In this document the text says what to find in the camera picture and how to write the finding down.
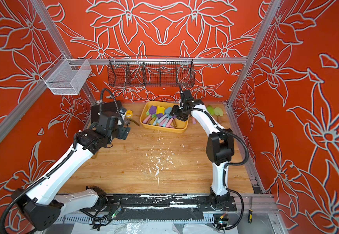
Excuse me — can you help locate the white cable duct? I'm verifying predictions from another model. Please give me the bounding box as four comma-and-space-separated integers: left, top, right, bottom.
54, 214, 215, 225

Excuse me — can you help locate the black plastic tool case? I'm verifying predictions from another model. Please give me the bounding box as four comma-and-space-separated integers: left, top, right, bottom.
90, 100, 123, 123

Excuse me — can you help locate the yellow shovel in box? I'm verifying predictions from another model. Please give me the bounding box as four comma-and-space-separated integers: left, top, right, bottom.
156, 106, 165, 115

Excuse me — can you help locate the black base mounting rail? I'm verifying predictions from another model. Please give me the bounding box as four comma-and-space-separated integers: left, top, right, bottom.
105, 194, 237, 212

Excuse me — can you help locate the black wire wall basket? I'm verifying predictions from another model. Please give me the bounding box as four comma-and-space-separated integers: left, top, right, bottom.
107, 56, 195, 88

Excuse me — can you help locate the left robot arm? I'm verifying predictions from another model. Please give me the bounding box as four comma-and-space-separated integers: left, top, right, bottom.
0, 100, 130, 234

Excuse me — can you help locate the yellow handled screwdriver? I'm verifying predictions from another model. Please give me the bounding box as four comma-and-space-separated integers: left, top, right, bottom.
247, 209, 253, 224

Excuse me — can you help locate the yellow tape roll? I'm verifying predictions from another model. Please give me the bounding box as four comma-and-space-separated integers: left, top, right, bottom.
125, 110, 133, 119

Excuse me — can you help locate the purple pointed shovel pink handle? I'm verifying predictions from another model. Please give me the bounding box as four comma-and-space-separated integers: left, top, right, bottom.
143, 106, 157, 124

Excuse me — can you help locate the yellow plastic storage box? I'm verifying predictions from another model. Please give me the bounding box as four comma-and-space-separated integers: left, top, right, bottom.
140, 101, 189, 134

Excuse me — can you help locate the white mesh wall basket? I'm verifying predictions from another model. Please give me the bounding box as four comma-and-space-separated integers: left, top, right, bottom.
41, 58, 92, 95

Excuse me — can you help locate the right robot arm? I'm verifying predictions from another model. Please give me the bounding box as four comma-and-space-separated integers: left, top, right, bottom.
170, 88, 249, 232

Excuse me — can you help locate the pale green shovel wooden handle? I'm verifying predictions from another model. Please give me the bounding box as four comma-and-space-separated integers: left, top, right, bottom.
214, 107, 224, 123

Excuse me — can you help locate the light blue shovel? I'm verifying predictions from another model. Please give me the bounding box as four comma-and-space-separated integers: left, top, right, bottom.
158, 107, 172, 127

